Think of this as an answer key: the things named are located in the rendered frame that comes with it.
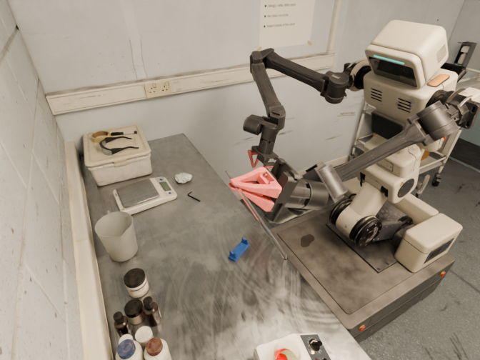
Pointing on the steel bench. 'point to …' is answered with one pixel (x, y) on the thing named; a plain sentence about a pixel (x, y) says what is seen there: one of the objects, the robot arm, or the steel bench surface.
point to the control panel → (313, 349)
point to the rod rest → (238, 250)
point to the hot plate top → (263, 352)
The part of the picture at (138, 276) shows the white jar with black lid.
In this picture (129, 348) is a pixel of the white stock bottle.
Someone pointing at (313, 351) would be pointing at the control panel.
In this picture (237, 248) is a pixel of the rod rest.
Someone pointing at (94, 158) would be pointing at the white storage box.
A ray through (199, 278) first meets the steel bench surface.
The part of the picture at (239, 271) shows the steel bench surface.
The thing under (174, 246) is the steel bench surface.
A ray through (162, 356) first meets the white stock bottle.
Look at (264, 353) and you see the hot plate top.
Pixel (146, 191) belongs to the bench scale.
